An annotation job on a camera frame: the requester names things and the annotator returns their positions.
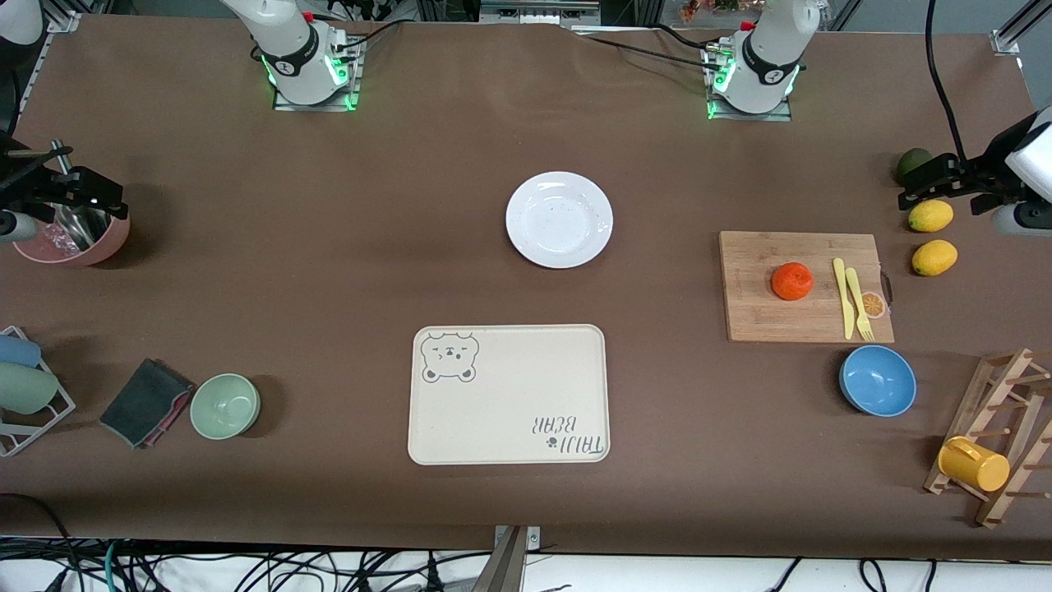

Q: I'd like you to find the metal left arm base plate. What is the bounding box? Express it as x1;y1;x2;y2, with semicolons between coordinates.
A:
707;45;794;123

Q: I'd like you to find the orange fruit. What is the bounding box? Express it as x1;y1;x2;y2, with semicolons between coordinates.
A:
771;262;815;302

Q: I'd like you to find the wooden mug rack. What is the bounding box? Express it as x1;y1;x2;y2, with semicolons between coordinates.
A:
923;348;1052;529

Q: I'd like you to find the aluminium frame corner bracket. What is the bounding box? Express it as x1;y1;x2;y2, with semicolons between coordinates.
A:
990;0;1052;56

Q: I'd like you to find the black base cable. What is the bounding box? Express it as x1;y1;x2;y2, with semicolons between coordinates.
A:
333;21;404;50
575;29;716;71

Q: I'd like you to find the yellow lemon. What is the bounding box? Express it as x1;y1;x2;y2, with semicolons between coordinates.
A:
907;200;955;234
911;239;959;277

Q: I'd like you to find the white round plate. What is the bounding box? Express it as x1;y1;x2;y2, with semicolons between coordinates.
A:
505;171;615;270

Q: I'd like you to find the yellow mug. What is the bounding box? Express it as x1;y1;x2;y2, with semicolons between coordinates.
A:
938;436;1011;493

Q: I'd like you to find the blue cup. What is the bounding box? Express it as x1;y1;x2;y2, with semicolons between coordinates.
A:
0;334;42;369

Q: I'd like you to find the white wire cup rack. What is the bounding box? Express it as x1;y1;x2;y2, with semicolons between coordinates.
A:
0;326;77;458

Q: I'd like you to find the yellow plastic knife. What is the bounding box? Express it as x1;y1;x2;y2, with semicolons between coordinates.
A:
833;257;856;340

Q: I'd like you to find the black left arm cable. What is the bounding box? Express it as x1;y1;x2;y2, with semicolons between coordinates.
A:
926;0;969;161

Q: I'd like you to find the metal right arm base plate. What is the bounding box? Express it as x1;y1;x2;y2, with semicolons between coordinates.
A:
274;37;362;112

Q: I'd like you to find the blue bowl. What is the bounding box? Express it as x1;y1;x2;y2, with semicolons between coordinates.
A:
839;345;918;418

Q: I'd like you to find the pink bowl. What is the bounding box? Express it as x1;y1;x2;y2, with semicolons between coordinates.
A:
12;201;131;266

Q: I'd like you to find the pale green cup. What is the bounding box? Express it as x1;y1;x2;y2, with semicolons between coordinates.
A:
0;362;60;415

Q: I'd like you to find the cream bear print tray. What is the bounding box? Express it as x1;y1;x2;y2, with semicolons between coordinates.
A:
408;324;611;466

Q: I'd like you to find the yellow plastic fork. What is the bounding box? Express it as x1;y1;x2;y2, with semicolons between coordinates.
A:
845;267;875;342

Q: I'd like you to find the metal scoop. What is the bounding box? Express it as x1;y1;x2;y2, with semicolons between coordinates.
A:
51;140;112;252

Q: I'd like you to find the pale green bowl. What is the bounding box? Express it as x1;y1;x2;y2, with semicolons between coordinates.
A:
190;373;262;441

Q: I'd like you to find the dark folded cloth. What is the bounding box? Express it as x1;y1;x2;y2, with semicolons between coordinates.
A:
99;358;196;450

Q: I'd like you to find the wooden cutting board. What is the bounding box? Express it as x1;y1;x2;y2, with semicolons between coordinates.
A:
719;231;896;344

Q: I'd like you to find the dark green avocado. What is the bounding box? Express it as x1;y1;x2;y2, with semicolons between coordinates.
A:
896;148;934;186

